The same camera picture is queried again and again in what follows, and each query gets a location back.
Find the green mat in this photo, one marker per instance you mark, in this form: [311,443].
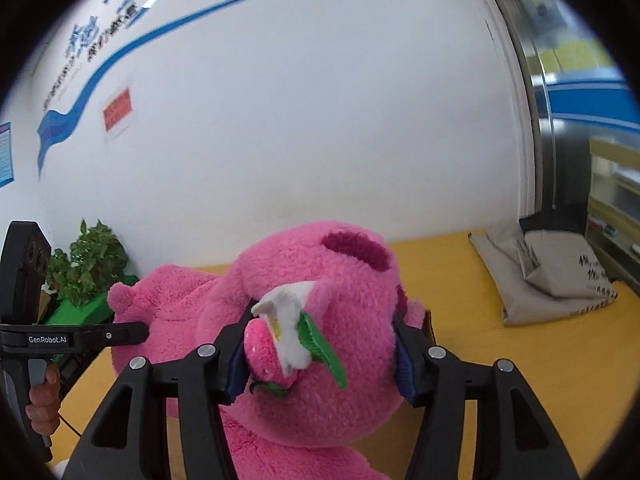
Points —
[63,312]

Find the pink plush bear toy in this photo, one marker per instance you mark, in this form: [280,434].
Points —
[320,345]

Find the grey cloth bag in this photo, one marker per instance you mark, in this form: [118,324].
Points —
[543,268]

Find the green potted plant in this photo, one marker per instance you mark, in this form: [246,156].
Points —
[95,261]

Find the brown cardboard box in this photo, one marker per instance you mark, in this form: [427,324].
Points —
[428,329]

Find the person's left hand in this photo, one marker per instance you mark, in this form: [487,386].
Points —
[43,411]

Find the red wall notice sign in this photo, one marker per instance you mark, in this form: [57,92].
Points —
[118,113]

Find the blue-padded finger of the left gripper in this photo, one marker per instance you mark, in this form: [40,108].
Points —
[125,334]

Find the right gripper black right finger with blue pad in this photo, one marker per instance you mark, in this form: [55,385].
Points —
[515,437]

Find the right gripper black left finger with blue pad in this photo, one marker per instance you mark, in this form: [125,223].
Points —
[127,437]

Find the blue wall poster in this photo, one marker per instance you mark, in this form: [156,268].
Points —
[6,156]

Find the yellow sticky notes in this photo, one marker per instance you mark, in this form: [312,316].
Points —
[575,55]

